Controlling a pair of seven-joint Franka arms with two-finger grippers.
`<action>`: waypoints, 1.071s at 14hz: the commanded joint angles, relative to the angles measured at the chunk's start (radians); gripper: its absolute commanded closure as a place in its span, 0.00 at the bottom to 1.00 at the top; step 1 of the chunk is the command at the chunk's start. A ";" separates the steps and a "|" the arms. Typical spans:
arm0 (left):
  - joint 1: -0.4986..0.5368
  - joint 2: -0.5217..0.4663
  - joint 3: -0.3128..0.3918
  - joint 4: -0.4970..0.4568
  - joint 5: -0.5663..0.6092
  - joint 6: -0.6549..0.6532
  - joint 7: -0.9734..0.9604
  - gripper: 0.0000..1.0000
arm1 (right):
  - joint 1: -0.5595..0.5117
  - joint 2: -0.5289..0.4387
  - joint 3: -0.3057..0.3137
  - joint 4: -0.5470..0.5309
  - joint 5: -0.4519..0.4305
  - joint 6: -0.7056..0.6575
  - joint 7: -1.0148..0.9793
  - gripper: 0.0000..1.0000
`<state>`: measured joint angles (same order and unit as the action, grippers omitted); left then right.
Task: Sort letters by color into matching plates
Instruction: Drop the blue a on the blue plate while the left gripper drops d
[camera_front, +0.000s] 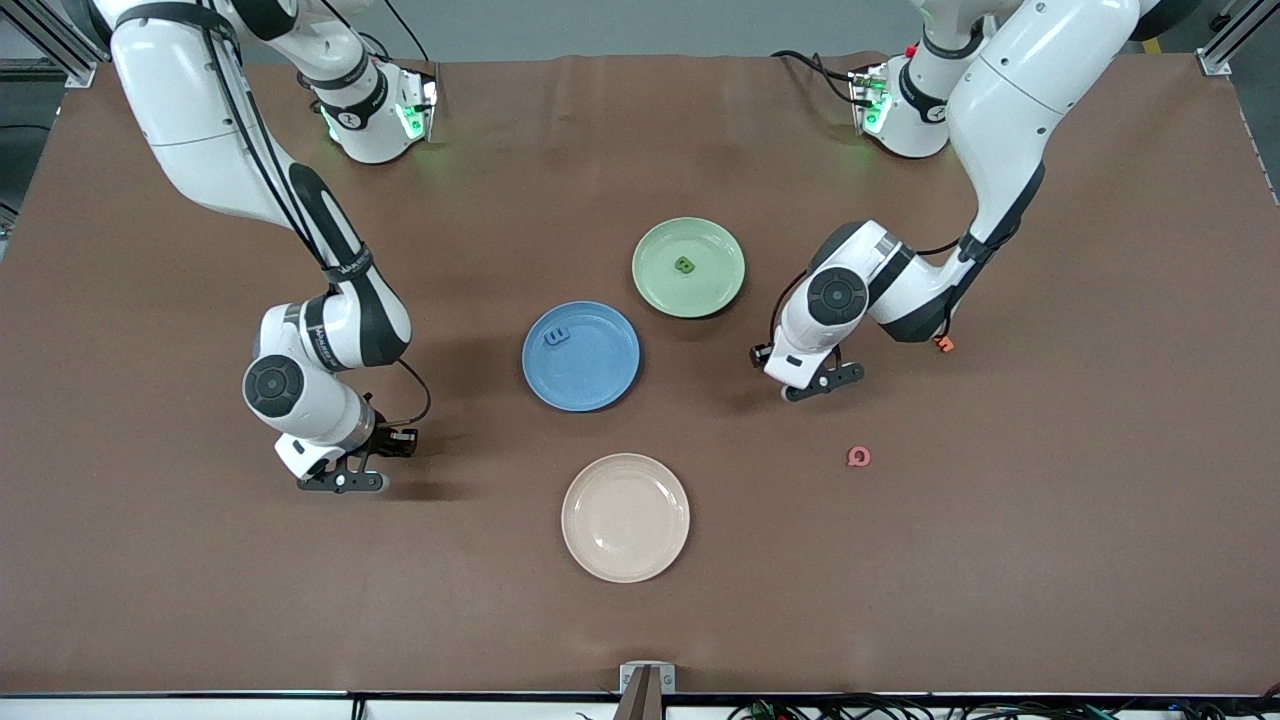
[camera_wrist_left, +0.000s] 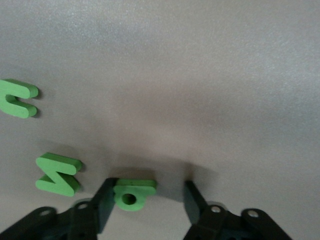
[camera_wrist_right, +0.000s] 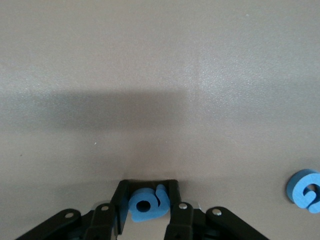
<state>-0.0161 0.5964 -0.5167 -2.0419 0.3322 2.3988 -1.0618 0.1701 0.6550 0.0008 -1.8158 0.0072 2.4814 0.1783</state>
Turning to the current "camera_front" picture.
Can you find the beige plate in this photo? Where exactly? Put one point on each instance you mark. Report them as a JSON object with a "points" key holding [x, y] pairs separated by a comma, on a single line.
{"points": [[625, 518]]}

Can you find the pink foam letter Q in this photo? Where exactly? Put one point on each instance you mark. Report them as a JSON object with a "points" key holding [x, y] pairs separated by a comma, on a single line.
{"points": [[849, 456]]}

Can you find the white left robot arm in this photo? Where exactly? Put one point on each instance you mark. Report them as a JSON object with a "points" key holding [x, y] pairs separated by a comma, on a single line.
{"points": [[1010, 110]]}

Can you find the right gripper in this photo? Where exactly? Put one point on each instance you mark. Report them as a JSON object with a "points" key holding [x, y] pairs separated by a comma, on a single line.
{"points": [[392, 441]]}

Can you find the grey metal bracket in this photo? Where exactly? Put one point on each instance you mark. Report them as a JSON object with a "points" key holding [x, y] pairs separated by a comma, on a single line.
{"points": [[628, 678]]}

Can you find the white table edge rail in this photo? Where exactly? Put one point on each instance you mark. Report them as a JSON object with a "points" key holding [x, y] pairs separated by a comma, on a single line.
{"points": [[150, 710]]}

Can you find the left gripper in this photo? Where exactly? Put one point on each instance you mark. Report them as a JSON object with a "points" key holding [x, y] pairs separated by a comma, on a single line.
{"points": [[762, 354]]}

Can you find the aluminium frame profile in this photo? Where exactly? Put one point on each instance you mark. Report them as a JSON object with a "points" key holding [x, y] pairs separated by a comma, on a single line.
{"points": [[1215, 62], [80, 72]]}

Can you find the brown table cover sheet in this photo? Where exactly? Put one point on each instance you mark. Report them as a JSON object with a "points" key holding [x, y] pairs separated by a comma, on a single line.
{"points": [[200, 560]]}

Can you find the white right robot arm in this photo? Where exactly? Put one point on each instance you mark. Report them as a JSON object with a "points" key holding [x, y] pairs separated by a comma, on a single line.
{"points": [[190, 110]]}

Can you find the blue foam letter E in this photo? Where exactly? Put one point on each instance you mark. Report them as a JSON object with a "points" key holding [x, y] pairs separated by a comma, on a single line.
{"points": [[557, 336]]}

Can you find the blue plate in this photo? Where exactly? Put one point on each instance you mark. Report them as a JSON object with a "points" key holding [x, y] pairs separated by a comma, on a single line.
{"points": [[590, 375]]}

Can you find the dark camera mount post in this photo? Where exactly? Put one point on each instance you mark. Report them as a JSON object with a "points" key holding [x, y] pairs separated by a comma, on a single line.
{"points": [[640, 705]]}

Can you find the green plate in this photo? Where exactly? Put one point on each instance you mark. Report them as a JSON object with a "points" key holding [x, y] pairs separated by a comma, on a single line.
{"points": [[688, 295]]}

